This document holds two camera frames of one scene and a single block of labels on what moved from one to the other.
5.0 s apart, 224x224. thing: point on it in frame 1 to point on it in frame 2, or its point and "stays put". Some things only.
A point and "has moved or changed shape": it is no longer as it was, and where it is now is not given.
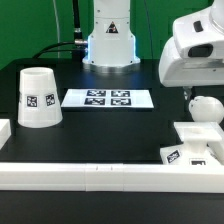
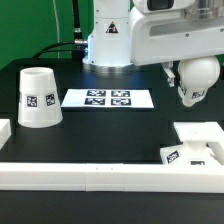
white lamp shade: [38, 98] stays put
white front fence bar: [100, 177] stays put
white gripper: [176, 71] to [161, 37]
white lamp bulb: [206, 109] has moved or changed shape
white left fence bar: [5, 131] stays put
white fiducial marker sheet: [107, 98] stays put
